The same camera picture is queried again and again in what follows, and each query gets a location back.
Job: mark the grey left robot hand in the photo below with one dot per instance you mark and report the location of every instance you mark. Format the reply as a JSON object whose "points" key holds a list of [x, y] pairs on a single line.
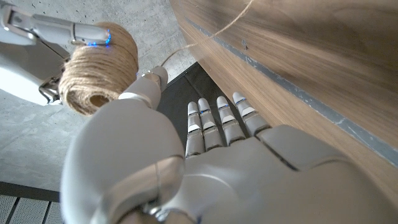
{"points": [[217, 186]]}

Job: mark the jute twine spool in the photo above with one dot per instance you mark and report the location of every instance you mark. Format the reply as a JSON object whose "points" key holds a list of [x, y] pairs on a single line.
{"points": [[99, 71]]}

